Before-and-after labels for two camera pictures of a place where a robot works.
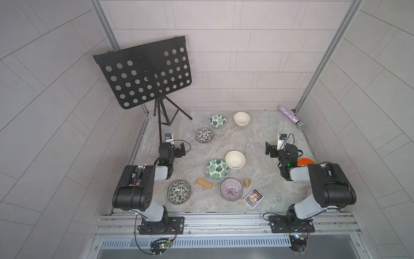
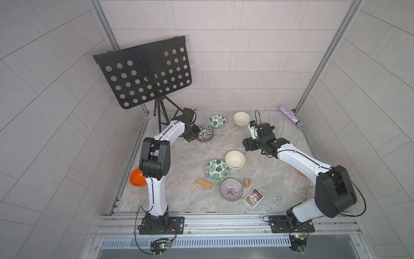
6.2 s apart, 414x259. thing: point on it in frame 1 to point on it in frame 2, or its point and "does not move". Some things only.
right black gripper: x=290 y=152 to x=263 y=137
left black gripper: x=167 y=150 to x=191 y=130
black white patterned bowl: x=204 y=135 does not move
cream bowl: x=241 y=118 does not move
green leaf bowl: x=216 y=169 does not move
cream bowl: x=235 y=159 does not move
